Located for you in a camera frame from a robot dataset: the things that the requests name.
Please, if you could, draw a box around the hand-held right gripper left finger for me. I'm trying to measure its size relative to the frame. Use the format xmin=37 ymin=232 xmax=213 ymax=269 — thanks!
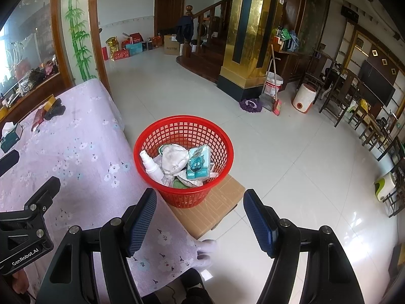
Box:
xmin=39 ymin=188 xmax=158 ymax=304

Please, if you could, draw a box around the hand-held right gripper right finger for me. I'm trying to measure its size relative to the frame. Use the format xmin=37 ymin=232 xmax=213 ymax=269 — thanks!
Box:
xmin=243 ymin=189 xmax=366 ymax=304

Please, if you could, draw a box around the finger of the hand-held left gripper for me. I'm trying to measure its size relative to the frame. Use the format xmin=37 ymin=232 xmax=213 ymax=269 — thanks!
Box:
xmin=0 ymin=149 xmax=20 ymax=177
xmin=23 ymin=176 xmax=61 ymax=212

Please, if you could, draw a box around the white bottle with red label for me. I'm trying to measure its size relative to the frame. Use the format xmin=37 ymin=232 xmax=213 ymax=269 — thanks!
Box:
xmin=139 ymin=150 xmax=167 ymax=185

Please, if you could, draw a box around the white cotton glove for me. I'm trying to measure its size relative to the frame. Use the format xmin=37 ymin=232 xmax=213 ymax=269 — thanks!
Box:
xmin=159 ymin=144 xmax=191 ymax=175

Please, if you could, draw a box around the teal tissue pack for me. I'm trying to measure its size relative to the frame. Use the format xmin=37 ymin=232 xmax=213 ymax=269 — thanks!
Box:
xmin=186 ymin=145 xmax=213 ymax=180

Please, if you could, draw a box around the red plastic basket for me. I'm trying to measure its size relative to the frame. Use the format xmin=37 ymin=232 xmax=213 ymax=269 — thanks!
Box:
xmin=133 ymin=116 xmax=235 ymax=209

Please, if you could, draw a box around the teal tissue box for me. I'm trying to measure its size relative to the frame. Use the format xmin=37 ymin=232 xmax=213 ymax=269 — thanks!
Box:
xmin=0 ymin=122 xmax=25 ymax=153

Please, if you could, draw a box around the flat cardboard box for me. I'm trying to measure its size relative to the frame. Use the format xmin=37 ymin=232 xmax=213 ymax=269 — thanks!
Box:
xmin=172 ymin=174 xmax=246 ymax=240

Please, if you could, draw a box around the purple floral tablecloth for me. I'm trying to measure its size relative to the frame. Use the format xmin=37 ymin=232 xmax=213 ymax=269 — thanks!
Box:
xmin=0 ymin=79 xmax=219 ymax=295

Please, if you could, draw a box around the dark red flat packet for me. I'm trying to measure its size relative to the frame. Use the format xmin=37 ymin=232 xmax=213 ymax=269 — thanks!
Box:
xmin=31 ymin=107 xmax=49 ymax=132

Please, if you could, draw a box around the black case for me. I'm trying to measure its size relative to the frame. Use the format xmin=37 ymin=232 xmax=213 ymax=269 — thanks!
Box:
xmin=44 ymin=99 xmax=67 ymax=121

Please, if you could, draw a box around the purple mop head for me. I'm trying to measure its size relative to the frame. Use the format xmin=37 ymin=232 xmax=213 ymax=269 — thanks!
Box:
xmin=239 ymin=98 xmax=264 ymax=113

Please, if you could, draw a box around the grey dustpan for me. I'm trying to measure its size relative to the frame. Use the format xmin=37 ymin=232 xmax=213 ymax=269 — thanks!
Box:
xmin=259 ymin=93 xmax=276 ymax=112

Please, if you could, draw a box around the white cylindrical container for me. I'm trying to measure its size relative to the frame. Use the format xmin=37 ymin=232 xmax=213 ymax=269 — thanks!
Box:
xmin=292 ymin=83 xmax=317 ymax=114

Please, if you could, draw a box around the green white appliance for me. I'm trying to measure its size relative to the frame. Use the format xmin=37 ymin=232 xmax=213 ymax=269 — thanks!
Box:
xmin=374 ymin=171 xmax=397 ymax=202

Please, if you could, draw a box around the white plastic bucket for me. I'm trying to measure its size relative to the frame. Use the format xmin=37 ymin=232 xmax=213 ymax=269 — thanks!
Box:
xmin=264 ymin=72 xmax=284 ymax=101

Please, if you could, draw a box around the wooden chair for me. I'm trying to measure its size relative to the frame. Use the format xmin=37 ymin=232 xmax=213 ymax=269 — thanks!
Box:
xmin=297 ymin=48 xmax=336 ymax=97
xmin=319 ymin=68 xmax=364 ymax=127

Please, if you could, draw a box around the gold foil bag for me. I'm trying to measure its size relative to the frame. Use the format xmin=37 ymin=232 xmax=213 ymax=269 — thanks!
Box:
xmin=106 ymin=36 xmax=120 ymax=61

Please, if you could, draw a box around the brown cardboard box with label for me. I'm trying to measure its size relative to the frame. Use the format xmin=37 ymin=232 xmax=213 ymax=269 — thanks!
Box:
xmin=163 ymin=35 xmax=181 ymax=56

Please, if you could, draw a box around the black television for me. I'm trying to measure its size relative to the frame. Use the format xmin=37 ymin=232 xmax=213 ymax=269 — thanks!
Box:
xmin=358 ymin=59 xmax=397 ymax=107

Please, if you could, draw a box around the gold pillar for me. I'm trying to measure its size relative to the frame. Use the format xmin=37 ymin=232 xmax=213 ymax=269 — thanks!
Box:
xmin=217 ymin=0 xmax=282 ymax=100

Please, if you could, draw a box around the dark jacket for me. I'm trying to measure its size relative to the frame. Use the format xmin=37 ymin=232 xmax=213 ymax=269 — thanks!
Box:
xmin=175 ymin=15 xmax=194 ymax=44

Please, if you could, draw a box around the wooden stair railing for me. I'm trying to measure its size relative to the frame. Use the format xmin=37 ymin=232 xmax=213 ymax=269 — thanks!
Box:
xmin=185 ymin=0 xmax=235 ymax=61

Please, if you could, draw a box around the wooden door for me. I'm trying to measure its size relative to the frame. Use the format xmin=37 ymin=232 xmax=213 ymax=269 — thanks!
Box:
xmin=154 ymin=0 xmax=186 ymax=37

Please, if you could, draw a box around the broom with wooden handle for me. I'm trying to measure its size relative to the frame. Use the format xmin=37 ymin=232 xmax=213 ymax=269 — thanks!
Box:
xmin=270 ymin=44 xmax=284 ymax=117

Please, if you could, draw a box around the green bamboo wall sticker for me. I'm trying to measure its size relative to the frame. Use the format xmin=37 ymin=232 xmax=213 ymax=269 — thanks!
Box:
xmin=63 ymin=0 xmax=98 ymax=81

